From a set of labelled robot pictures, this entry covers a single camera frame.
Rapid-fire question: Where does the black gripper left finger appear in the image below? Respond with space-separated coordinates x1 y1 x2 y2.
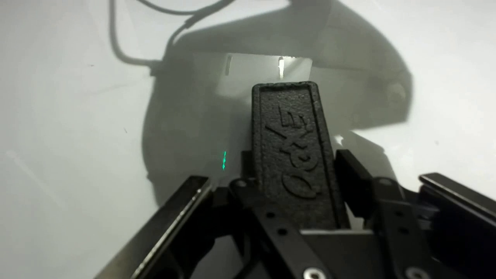
95 149 312 279

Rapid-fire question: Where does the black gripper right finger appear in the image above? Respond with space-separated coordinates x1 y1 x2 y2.
335 147 496 279

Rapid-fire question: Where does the black whiteboard eraser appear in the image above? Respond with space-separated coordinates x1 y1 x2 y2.
250 81 351 229

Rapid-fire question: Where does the large white whiteboard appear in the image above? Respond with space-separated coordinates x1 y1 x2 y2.
0 0 496 279

